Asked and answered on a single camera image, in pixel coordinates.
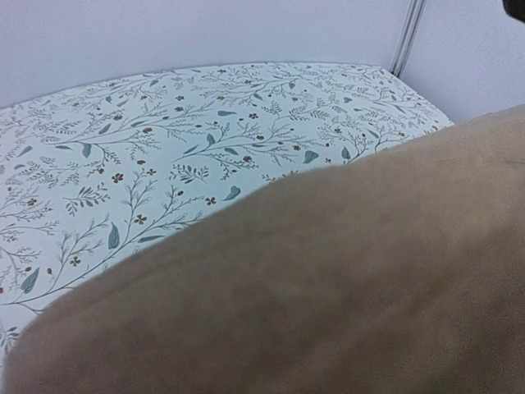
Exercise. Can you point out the brown cardboard box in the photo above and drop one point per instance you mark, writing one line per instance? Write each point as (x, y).
(402, 272)

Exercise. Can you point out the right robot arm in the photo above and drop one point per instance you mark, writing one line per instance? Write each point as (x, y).
(515, 9)

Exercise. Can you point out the floral patterned table mat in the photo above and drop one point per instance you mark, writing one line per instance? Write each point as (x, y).
(92, 174)

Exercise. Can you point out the right aluminium corner post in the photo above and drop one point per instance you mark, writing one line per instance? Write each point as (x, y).
(407, 37)

